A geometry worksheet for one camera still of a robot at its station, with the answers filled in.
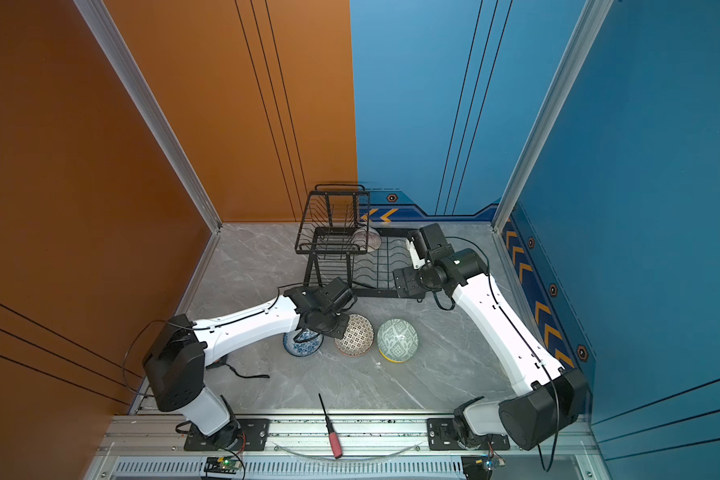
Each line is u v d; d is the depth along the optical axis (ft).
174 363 1.43
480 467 2.31
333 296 2.14
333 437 2.38
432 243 1.84
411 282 2.20
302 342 2.32
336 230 3.63
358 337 2.87
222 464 2.33
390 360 2.67
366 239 2.73
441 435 2.38
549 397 1.24
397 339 2.82
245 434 2.40
